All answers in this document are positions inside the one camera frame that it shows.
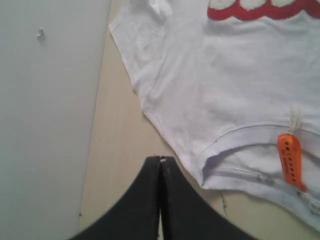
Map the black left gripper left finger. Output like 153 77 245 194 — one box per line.
72 156 161 240

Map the small white wall hook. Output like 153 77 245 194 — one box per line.
36 28 45 42

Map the orange neck tag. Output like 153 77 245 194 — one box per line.
277 133 307 193

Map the white t-shirt red lettering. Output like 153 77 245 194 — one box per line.
109 0 320 220

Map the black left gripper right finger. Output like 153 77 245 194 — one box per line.
159 156 254 240

